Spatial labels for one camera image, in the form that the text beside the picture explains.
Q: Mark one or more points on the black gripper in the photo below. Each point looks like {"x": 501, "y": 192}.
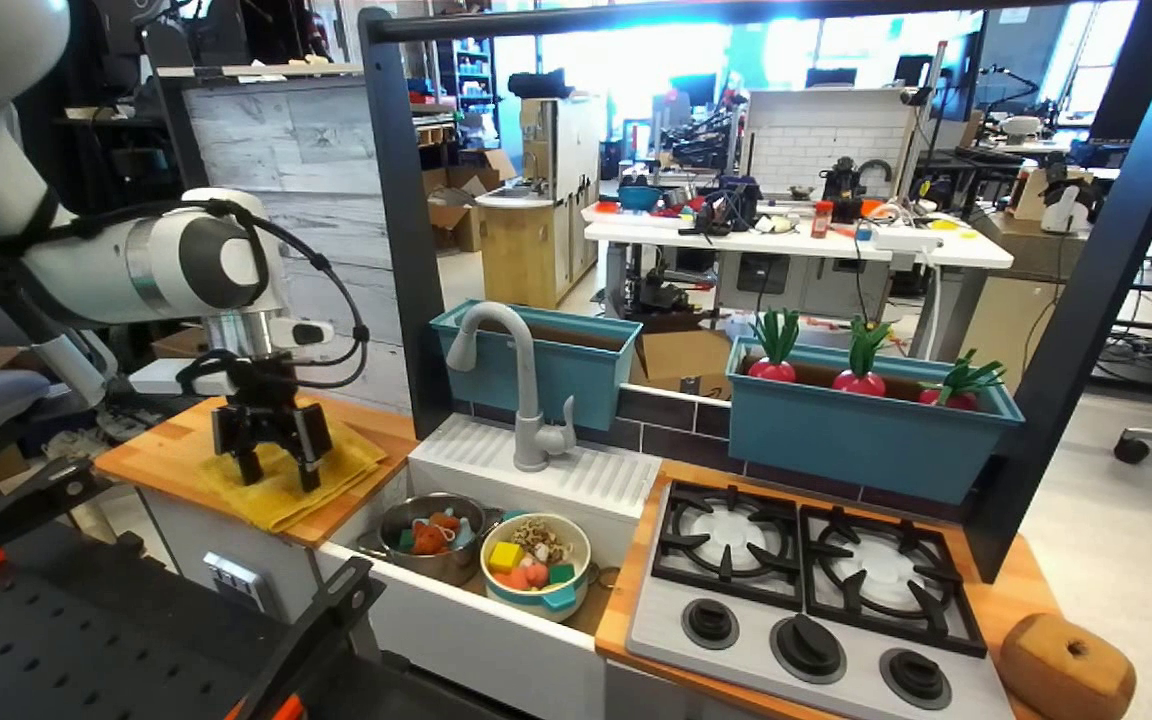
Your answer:
{"x": 270, "y": 384}

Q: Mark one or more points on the yellow towel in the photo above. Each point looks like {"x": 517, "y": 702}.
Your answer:
{"x": 351, "y": 465}

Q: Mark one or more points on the blue and brown plush toy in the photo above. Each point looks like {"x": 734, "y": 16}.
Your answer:
{"x": 456, "y": 541}

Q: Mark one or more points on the yellow block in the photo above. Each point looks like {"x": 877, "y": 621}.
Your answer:
{"x": 505, "y": 554}

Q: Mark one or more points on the pink bunny plush toy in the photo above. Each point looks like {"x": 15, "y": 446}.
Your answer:
{"x": 526, "y": 578}

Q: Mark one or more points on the leopard print plush toy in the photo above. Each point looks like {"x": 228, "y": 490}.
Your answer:
{"x": 546, "y": 537}

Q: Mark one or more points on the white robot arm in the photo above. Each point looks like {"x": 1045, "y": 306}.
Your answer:
{"x": 110, "y": 265}

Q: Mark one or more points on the black stove knob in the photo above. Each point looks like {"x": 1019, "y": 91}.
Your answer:
{"x": 919, "y": 676}
{"x": 808, "y": 646}
{"x": 710, "y": 626}

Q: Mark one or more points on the grey toy stove black grates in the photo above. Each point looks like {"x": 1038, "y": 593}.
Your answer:
{"x": 750, "y": 664}

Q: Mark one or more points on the grey sink faucet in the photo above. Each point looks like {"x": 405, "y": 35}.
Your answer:
{"x": 521, "y": 384}

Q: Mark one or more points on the white sink basin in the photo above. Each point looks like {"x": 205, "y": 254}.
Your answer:
{"x": 469, "y": 643}

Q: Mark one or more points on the whitewashed wood backsplash panel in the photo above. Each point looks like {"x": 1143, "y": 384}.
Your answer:
{"x": 310, "y": 175}

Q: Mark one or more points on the black perforated board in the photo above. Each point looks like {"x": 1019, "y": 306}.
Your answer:
{"x": 68, "y": 653}

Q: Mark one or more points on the tan wooden cylinder stand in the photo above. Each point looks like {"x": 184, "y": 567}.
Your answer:
{"x": 517, "y": 254}

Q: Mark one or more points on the empty teal planter box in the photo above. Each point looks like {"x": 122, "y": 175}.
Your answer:
{"x": 590, "y": 365}

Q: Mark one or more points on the teal pot cream inside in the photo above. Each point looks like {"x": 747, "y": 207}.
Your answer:
{"x": 571, "y": 602}

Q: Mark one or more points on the brown cardboard box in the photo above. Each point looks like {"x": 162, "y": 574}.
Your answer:
{"x": 687, "y": 362}

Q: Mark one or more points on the red radish toy green leaves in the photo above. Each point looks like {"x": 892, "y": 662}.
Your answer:
{"x": 775, "y": 351}
{"x": 962, "y": 382}
{"x": 860, "y": 362}

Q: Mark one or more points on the white workshop table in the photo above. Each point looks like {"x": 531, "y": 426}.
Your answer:
{"x": 802, "y": 240}

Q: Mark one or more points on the brown wooden rock with hole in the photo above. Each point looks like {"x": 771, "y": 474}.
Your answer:
{"x": 1062, "y": 664}

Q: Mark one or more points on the blue metal beam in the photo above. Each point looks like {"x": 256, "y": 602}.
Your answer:
{"x": 1096, "y": 265}

